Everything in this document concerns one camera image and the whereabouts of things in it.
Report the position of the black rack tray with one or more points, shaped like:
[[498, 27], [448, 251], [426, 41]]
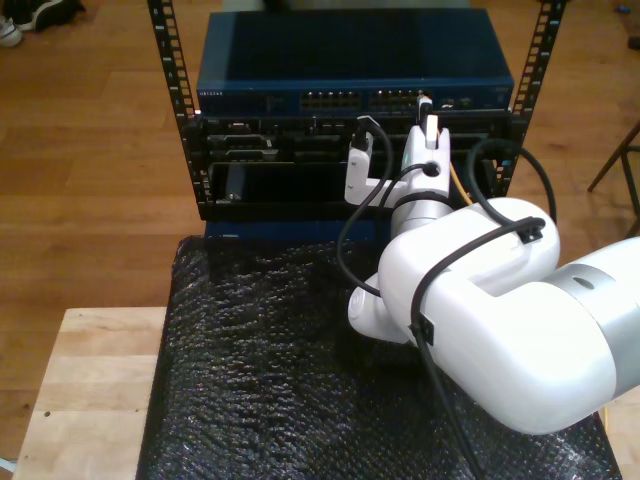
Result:
[[275, 210]]

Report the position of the blue base box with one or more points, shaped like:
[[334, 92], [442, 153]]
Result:
[[275, 230]]

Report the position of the black rack server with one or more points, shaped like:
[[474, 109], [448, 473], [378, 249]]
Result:
[[250, 142]]

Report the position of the wooden chair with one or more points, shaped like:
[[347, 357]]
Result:
[[614, 158]]

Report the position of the small blue object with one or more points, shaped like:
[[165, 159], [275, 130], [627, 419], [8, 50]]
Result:
[[623, 8]]

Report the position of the black bubble wrap mat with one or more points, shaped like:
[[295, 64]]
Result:
[[250, 375]]

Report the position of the dark sneaker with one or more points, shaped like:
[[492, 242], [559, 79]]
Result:
[[50, 12]]

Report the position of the white sneaker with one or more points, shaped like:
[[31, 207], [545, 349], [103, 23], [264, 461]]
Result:
[[9, 32]]

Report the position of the black perforated rack post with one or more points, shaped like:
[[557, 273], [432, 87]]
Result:
[[170, 50], [537, 55]]

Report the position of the blue network switch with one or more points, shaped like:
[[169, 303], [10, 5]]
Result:
[[300, 50]]

